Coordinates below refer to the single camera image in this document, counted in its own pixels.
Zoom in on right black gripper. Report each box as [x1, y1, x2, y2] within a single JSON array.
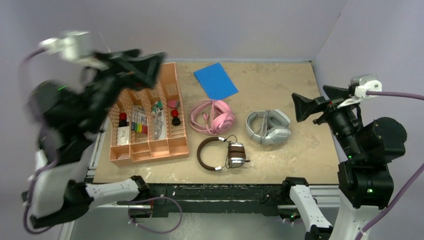
[[293, 84, 367, 157]]

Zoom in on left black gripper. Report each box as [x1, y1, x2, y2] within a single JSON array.
[[83, 47, 170, 131]]

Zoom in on grey over-ear headphones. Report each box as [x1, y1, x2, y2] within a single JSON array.
[[245, 109, 292, 145]]

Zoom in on pink wired headphones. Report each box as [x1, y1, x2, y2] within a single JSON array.
[[189, 99, 235, 135]]

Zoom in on brown on-ear headphones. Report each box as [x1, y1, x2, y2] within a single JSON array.
[[196, 135, 251, 172]]

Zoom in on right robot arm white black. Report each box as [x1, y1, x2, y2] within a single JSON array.
[[280, 84, 407, 240]]

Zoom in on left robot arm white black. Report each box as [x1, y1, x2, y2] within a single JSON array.
[[22, 49, 166, 234]]

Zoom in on green white glue stick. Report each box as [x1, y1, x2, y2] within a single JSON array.
[[151, 100, 163, 116]]

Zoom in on pink grey eraser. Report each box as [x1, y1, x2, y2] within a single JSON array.
[[167, 100, 181, 110]]

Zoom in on peach plastic desk organizer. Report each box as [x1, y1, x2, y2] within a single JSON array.
[[109, 62, 189, 167]]

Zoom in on colourful marker set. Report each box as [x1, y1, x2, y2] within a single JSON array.
[[131, 122, 148, 135]]

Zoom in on clear ruler pack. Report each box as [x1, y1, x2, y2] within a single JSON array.
[[152, 110, 167, 141]]

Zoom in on red black stamp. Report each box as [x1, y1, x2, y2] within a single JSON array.
[[170, 109, 181, 126]]

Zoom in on blue notebook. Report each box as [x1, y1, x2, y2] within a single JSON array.
[[193, 62, 239, 100]]

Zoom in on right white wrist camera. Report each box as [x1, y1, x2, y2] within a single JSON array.
[[337, 74, 383, 109]]

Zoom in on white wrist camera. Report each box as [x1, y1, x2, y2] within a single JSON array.
[[38, 30, 108, 70], [337, 74, 383, 109]]

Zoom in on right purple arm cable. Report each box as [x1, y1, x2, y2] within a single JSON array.
[[354, 90, 424, 240]]

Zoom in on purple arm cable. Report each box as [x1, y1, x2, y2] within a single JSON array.
[[18, 47, 61, 235], [354, 90, 424, 240]]

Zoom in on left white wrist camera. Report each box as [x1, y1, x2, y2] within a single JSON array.
[[38, 30, 108, 70]]

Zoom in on black base frame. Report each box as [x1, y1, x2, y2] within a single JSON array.
[[99, 183, 297, 218]]

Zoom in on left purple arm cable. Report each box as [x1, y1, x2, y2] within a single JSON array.
[[18, 47, 61, 235]]

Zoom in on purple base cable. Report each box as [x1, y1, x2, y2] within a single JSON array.
[[127, 196, 184, 235]]

